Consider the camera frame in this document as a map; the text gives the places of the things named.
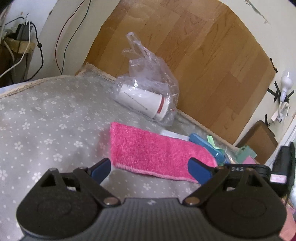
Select grey floral tablecloth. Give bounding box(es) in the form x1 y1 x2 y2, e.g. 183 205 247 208
0 62 242 241

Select green cloth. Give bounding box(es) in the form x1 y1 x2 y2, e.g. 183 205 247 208
207 135 223 150

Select white light bulb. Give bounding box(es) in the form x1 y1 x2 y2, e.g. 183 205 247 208
280 71 293 102

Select black thin wire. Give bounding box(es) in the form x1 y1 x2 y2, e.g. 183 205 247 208
63 0 92 74

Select clear plastic bag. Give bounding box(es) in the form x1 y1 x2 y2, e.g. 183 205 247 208
110 32 179 126

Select blue plastic case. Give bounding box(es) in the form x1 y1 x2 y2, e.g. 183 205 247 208
189 133 226 166

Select pink fluffy towel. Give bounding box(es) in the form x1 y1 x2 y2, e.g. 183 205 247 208
110 122 217 183

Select pink macaron tin box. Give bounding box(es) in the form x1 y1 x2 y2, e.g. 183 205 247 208
242 156 257 165

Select white wall plug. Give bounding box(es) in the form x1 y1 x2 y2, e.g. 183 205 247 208
271 102 290 123

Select white cup with red band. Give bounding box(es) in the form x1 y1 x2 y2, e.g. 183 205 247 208
116 84 169 121

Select black power adapter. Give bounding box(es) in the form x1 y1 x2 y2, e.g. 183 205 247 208
14 22 32 41

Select white cable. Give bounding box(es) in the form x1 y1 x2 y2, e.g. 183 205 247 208
0 21 32 79

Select black thick cable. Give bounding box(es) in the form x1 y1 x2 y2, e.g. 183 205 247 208
21 22 45 83

